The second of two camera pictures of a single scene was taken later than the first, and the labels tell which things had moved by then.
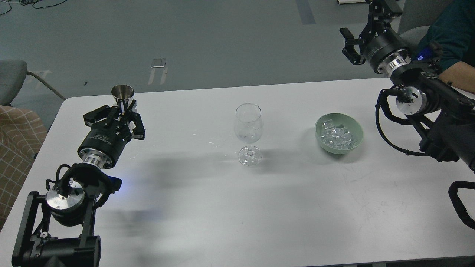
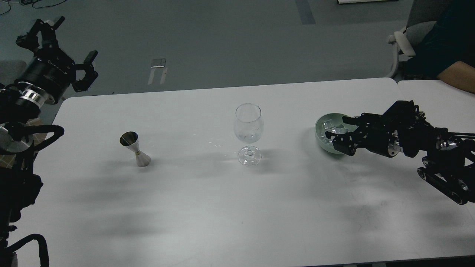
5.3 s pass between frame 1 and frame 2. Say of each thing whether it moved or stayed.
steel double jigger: moved
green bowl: stayed
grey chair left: stayed
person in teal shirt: stayed
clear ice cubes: stayed
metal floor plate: stayed
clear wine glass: stayed
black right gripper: moved
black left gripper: moved
